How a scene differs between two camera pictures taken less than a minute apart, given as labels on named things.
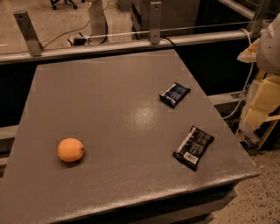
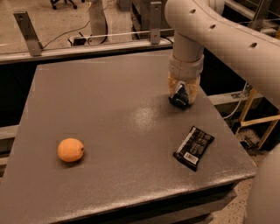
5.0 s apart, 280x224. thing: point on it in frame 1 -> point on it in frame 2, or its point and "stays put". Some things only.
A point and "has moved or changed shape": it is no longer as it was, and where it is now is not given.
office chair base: (53, 2) stays put
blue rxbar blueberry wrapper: (173, 94) has moved or changed shape
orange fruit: (70, 150) stays put
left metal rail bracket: (32, 41) stays put
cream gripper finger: (249, 55) -> (189, 72)
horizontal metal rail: (121, 48) stays put
